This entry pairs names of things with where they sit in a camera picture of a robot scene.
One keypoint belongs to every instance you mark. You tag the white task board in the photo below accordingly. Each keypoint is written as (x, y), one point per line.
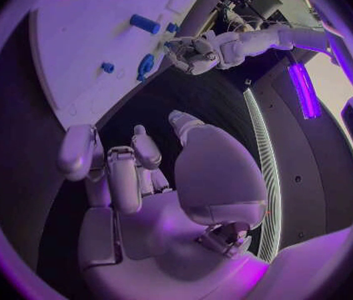
(86, 30)

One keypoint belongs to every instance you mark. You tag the long blue cylinder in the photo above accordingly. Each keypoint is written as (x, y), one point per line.
(145, 23)

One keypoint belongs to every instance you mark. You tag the blue gear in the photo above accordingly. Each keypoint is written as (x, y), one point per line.
(147, 65)

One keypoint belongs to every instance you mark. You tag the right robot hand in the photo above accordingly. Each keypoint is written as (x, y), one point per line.
(220, 180)

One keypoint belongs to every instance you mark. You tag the glowing light bar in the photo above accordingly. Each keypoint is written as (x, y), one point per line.
(304, 92)

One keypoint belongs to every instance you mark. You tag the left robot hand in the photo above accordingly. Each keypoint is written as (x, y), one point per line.
(198, 55)

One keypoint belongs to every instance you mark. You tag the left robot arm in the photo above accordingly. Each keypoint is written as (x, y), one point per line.
(289, 37)

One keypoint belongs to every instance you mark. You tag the blue block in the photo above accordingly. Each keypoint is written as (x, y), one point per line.
(168, 45)

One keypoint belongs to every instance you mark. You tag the cluttered workshop desk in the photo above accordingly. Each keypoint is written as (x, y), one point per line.
(257, 0)

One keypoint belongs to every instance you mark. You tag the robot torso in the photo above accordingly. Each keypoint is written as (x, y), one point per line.
(304, 167)

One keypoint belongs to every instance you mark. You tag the blue peg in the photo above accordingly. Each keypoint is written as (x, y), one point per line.
(107, 68)

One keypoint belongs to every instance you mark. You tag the small blue plug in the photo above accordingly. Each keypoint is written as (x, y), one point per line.
(173, 28)

